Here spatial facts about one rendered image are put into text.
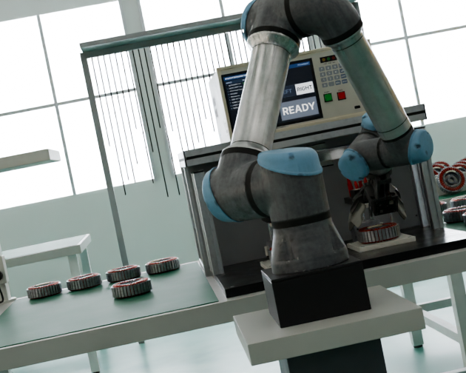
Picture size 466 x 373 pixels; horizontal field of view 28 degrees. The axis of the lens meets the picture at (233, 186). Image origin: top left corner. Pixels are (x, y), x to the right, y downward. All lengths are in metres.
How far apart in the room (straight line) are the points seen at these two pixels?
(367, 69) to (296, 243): 0.47
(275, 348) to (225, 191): 0.35
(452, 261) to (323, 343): 0.68
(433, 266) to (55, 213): 6.84
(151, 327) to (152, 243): 6.67
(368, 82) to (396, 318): 0.58
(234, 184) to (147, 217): 7.01
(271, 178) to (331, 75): 0.89
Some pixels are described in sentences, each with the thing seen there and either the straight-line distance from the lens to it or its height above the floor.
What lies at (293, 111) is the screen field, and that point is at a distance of 2.57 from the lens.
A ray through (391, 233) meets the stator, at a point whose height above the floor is 0.80.
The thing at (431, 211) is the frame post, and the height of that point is 0.82.
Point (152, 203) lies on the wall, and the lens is 8.81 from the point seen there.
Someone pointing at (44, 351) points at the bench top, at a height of 0.72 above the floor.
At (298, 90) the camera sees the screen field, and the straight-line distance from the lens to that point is 2.58.
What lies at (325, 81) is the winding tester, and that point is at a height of 1.23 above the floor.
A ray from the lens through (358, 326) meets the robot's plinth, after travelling 1.68.
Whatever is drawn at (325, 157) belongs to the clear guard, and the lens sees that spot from 2.31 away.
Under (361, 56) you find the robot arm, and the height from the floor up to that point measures 1.23.
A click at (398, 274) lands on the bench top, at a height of 0.72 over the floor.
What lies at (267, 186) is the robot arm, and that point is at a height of 1.01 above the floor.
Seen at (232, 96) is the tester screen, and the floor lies 1.23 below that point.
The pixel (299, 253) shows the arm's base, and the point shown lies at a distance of 1.74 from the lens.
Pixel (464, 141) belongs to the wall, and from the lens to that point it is 9.33.
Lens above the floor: 1.08
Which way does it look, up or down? 2 degrees down
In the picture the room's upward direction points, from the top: 11 degrees counter-clockwise
